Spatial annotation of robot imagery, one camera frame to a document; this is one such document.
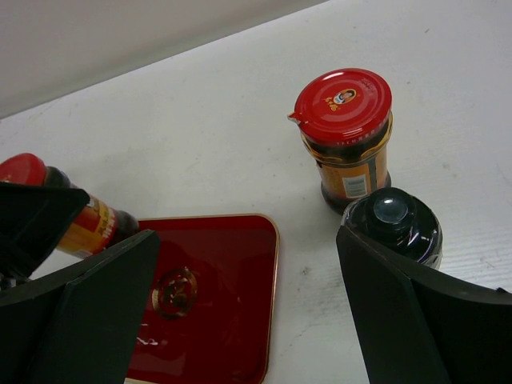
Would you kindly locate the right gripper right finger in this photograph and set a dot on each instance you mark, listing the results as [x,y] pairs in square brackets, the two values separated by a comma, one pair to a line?
[416,324]

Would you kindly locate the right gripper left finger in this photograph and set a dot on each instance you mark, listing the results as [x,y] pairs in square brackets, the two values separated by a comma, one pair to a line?
[80,323]

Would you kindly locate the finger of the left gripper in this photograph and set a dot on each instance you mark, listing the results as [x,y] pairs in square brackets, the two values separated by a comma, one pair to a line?
[33,221]

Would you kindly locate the dark sauce jar red lid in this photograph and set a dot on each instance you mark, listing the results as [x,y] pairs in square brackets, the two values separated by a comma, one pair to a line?
[96,228]

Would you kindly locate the dark soy sauce bottle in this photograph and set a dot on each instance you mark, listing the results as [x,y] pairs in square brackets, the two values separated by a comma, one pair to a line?
[399,221]

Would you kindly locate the red rectangular tray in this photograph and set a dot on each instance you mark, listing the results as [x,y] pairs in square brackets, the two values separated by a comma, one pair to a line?
[209,313]

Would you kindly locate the chili sauce jar red lid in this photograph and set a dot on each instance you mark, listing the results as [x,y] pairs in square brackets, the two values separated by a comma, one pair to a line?
[345,122]

